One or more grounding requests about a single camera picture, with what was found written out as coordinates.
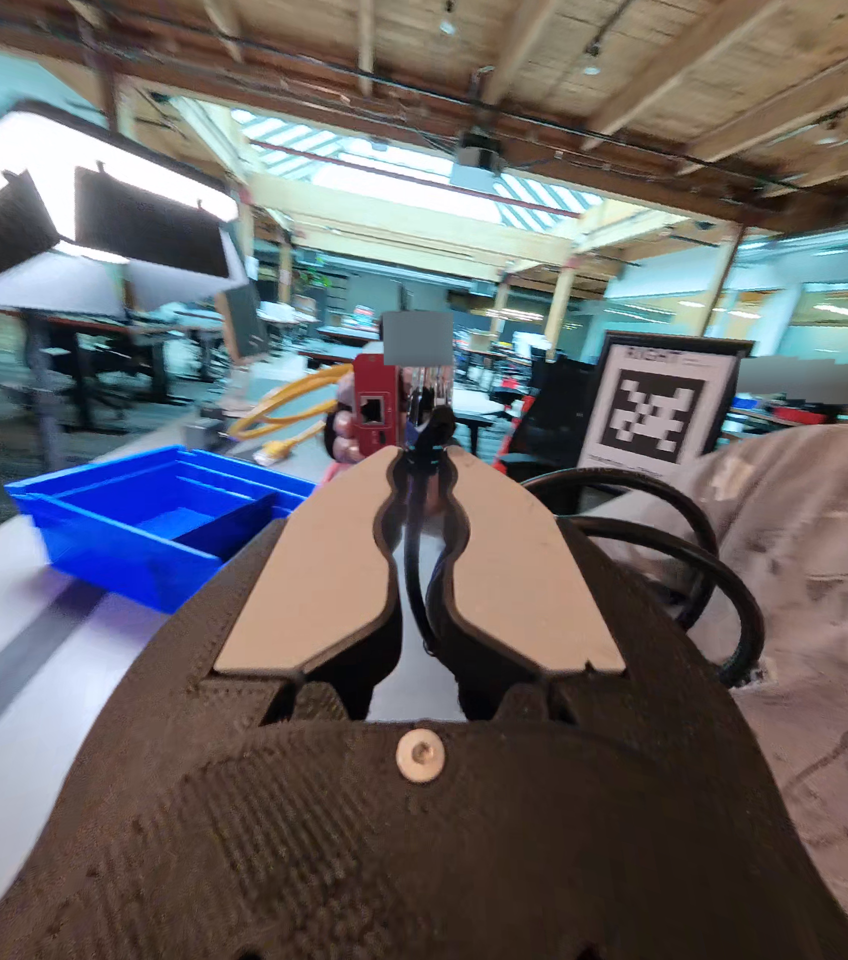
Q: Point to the softbox light panel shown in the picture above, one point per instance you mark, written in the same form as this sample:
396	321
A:
34	150

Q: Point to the grey action camera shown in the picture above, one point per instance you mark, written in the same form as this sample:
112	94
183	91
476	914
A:
203	433

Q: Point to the ceiling projector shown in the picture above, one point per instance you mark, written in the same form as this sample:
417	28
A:
478	161

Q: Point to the person's right hand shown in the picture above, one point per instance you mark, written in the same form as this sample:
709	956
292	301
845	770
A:
343	427

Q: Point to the person's patterned grey shirt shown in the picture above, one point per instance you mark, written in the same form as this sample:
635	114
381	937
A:
844	750

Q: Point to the framed tag sign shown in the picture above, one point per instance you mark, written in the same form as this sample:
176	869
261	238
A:
660	412

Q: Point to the grey light stand pole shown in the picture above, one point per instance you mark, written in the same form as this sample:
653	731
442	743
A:
40	375

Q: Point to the wood-edged board on stand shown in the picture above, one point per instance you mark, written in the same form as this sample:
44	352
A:
244	322

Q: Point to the person's right forearm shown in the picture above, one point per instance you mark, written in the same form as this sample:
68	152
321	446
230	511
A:
806	487

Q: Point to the red ethernet adapter box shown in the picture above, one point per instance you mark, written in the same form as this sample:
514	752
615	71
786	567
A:
375	379

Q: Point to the black bin divider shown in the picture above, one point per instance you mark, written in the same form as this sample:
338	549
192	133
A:
229	525

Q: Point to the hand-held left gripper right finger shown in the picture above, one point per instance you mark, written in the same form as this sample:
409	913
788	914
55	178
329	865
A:
536	585

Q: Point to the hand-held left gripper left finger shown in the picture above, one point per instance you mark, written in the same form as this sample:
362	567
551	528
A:
311	577

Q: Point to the blue plastic bin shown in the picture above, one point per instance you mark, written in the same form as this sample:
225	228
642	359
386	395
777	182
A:
131	577

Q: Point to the black red office chair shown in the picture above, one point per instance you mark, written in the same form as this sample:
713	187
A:
551	405

